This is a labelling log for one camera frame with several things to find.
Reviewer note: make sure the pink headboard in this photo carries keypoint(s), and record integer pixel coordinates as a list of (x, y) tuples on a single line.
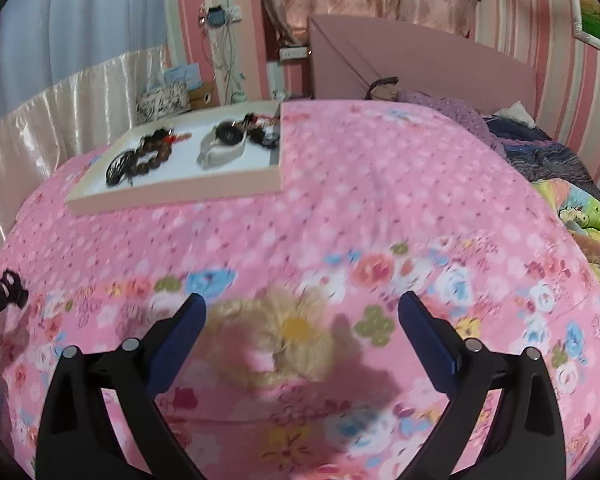
[(430, 65)]

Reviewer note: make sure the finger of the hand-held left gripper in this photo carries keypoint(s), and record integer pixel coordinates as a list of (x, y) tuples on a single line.
[(5, 296)]

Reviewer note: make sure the blonde scrunchie with yellow flower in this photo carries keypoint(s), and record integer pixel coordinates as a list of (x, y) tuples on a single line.
[(280, 340)]

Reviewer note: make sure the pack of blue face masks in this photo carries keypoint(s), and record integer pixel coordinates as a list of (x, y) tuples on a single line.
[(182, 74)]

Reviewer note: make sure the wall socket with charger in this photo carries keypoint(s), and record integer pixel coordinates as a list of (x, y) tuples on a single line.
[(220, 15)]

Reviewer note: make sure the pink floral bedsheet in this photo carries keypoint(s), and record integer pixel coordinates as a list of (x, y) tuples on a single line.
[(405, 200)]

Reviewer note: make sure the dark knitted blanket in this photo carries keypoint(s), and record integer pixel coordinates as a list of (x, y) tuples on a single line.
[(545, 155)]

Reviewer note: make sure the cream satin curtain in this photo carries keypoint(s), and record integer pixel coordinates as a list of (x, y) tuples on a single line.
[(55, 110)]

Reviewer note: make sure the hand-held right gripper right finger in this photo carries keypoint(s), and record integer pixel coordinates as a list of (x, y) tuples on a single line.
[(425, 340)]

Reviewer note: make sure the white sheer curtain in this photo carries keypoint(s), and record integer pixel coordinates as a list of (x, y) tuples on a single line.
[(80, 10)]

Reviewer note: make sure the white power strip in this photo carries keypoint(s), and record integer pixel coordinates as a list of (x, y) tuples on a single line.
[(293, 53)]

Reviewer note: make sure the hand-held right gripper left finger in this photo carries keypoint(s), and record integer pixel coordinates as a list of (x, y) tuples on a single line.
[(180, 340)]

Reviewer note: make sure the colourful cartoon quilt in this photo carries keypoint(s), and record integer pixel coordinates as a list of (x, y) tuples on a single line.
[(590, 230)]

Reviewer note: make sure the small brown box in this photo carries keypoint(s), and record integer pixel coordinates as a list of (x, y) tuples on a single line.
[(203, 95)]

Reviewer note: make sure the black white patterned bag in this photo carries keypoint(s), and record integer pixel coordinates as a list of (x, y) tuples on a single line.
[(162, 104)]

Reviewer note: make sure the green stacked figurine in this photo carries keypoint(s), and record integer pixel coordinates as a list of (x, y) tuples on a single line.
[(237, 95)]

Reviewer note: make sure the shallow white box tray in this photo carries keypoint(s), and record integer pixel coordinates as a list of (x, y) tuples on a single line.
[(180, 190)]

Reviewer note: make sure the black scrunchie with gold charm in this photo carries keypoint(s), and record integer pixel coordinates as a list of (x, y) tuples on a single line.
[(117, 170)]

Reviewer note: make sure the purple fuzzy blanket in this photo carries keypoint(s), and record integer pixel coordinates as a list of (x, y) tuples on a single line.
[(455, 112)]

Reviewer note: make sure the white pillow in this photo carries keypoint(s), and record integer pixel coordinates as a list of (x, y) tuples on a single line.
[(517, 112)]

